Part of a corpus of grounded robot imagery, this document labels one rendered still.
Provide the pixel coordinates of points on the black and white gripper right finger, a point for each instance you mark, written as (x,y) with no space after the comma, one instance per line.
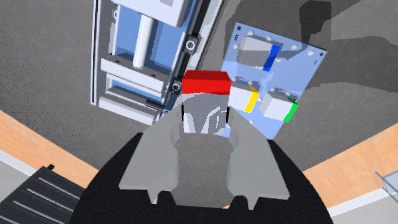
(260,170)

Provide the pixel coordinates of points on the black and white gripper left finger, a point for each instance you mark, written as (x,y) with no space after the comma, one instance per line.
(135,175)

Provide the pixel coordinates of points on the white block with blue end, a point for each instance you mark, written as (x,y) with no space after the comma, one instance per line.
(256,53)

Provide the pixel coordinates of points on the white block with yellow end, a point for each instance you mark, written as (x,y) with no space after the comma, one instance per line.
(242,97)

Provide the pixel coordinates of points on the grey block with red end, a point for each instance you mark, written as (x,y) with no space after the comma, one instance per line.
(205,99)

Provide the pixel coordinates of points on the white flat bar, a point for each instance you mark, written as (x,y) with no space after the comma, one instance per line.
(135,85)

